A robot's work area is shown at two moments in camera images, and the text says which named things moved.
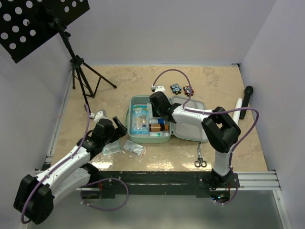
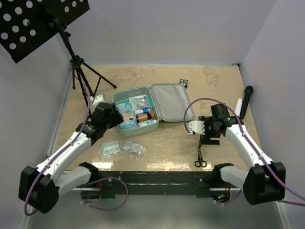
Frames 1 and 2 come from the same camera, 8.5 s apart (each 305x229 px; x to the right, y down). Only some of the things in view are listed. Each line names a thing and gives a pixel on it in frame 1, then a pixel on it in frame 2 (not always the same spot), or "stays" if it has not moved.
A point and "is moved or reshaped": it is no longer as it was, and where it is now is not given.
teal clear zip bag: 112,147 stays
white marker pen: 236,114 stays
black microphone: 248,90 stays
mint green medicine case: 142,127 is moved or reshaped
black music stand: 25,24 stays
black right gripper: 154,113 -> 207,140
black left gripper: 121,131 -> 117,118
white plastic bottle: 159,134 -> 147,122
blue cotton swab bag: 139,119 -> 126,109
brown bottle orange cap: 158,127 -> 145,117
